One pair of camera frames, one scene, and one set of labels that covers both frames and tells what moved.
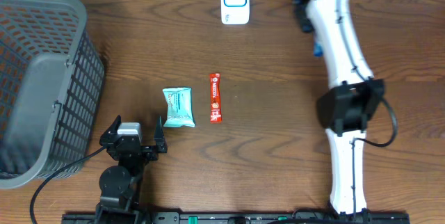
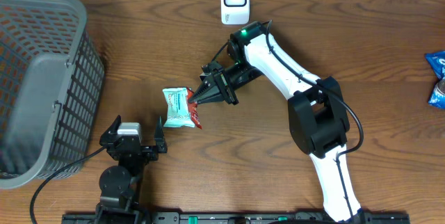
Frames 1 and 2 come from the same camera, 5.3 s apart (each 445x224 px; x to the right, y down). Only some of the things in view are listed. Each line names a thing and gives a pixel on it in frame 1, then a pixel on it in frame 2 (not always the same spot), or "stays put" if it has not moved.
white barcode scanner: x=235 y=1 stays put
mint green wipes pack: x=180 y=111 stays put
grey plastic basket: x=51 y=81 stays put
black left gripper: x=150 y=154 stays put
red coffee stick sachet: x=215 y=98 → x=193 y=111
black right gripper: x=305 y=23 → x=220 y=73
